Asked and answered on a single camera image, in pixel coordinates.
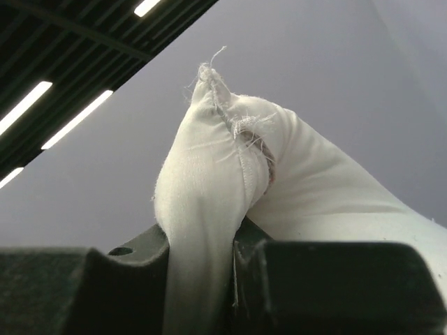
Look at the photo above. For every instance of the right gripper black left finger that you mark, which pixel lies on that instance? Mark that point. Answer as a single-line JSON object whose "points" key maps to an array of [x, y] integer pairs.
{"points": [[84, 291]]}

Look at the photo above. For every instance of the white pillow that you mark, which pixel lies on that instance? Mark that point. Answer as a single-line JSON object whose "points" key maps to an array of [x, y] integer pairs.
{"points": [[238, 156]]}

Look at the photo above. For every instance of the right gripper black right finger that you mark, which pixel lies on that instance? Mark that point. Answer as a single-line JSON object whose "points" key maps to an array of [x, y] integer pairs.
{"points": [[313, 287]]}

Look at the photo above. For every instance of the ceiling light strips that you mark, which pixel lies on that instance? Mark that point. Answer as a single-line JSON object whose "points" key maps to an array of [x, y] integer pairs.
{"points": [[75, 50]]}

